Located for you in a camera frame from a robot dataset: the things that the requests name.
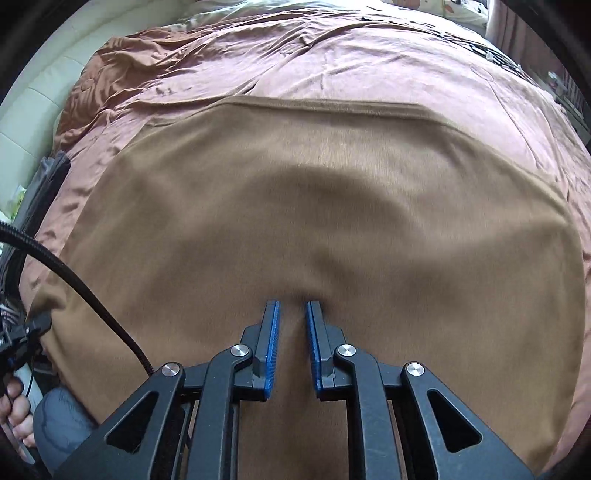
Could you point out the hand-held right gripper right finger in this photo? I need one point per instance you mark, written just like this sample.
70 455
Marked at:
313 350

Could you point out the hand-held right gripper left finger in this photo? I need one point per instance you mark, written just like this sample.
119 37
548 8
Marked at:
272 350

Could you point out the brown printed t-shirt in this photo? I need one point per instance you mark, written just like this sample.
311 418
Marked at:
323 207

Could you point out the person's left hand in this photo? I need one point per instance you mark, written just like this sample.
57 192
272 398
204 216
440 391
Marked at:
16 415

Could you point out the person's leg in grey pants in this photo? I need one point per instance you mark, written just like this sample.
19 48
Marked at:
60 424

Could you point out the green white packet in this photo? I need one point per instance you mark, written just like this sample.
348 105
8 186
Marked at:
11 201

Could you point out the grey folded cloth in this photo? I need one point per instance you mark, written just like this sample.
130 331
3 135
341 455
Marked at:
44 189

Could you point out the cream padded bed headboard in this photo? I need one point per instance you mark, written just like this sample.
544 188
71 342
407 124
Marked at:
27 115

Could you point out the rust-brown blanket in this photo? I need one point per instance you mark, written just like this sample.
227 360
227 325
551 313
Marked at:
369 60

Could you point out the beige quilt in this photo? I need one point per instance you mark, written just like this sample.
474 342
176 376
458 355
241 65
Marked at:
277 7

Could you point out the striped paper bag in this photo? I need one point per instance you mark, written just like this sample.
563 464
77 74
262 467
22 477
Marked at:
572 97

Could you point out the pink curtain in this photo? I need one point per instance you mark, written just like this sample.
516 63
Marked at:
505 23

